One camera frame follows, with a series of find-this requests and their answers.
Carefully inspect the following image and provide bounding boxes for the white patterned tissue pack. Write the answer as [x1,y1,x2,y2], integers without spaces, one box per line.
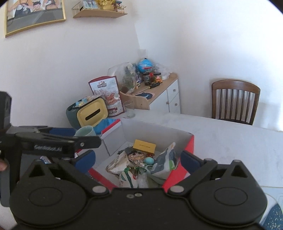
[150,142,178,180]

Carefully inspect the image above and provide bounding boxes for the silver foil snack bag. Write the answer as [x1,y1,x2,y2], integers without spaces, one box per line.
[106,152,130,175]

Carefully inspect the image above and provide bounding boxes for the teal round ball toy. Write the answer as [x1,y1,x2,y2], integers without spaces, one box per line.
[144,157,154,165]

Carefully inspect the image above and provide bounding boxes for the yellow small carton box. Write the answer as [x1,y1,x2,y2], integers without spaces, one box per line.
[133,139,156,154]

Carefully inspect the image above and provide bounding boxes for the light blue gear device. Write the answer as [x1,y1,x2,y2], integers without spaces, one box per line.
[137,172,150,188]

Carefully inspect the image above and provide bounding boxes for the person's left hand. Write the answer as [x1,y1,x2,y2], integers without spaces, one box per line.
[0,159,8,172]

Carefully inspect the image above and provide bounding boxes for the mint green mug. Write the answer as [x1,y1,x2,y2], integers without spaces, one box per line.
[74,126,96,137]

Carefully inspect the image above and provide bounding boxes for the blue cloth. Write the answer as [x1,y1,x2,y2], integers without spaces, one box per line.
[94,118,120,135]

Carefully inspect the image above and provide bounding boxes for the yellow green tissue box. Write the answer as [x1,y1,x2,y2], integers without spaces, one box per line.
[66,98,108,129]

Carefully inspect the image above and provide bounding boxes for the red white cardboard box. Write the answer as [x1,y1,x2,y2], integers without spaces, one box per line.
[82,118,194,191]

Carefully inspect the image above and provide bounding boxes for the clear drinking glass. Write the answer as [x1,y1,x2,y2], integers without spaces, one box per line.
[123,101,135,118]

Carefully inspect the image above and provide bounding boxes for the red snack bag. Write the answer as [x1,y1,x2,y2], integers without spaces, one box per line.
[88,76,124,117]

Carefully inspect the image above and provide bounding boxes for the white wooden side cabinet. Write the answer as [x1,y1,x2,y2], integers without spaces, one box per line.
[120,73,181,114]

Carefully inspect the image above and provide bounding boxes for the brown wooden chair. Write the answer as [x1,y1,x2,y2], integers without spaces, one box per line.
[212,80,261,125]

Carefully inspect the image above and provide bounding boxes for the screwdriver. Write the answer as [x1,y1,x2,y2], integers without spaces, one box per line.
[148,82,161,89]

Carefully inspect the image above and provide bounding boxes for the orange label jar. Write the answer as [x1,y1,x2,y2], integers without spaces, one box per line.
[154,72,163,83]

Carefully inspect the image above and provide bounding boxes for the dark glass jar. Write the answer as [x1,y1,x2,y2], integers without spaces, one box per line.
[143,73,151,86]

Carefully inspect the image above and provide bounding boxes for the blue globe ball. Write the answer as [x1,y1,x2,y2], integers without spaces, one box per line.
[137,58,153,73]

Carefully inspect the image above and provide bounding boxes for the blue patterned placemat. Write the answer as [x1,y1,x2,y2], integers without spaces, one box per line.
[260,186,283,230]

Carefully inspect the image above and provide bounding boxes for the gold framed picture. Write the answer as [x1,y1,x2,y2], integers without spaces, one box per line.
[4,0,66,37]

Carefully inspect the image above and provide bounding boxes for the golden flower ornament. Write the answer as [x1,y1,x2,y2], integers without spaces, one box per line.
[96,0,116,11]

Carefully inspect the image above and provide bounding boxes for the wooden wall shelf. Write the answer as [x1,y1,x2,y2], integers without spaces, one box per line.
[72,1,127,18]

